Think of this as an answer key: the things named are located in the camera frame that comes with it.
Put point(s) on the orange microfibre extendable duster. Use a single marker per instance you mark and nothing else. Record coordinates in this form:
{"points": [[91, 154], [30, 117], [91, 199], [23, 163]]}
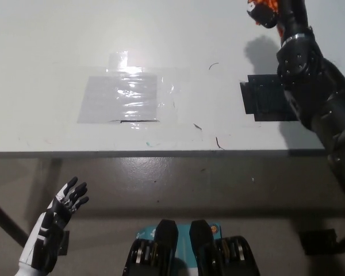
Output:
{"points": [[273, 3]]}

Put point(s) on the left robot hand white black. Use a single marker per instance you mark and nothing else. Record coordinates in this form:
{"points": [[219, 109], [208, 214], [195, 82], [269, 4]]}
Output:
{"points": [[46, 233]]}

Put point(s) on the black table leg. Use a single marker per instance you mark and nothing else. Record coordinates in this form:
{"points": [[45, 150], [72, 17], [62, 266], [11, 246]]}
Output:
{"points": [[3, 218]]}

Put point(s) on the clear plastic taped sheet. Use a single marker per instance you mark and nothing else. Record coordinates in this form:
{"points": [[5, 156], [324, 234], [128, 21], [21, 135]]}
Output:
{"points": [[103, 100]]}

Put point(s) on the black floor tape patch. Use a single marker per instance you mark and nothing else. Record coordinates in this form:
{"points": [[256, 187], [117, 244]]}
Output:
{"points": [[64, 244], [316, 241]]}

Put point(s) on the right robot hand black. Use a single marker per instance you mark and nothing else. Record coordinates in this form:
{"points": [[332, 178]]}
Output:
{"points": [[293, 17]]}

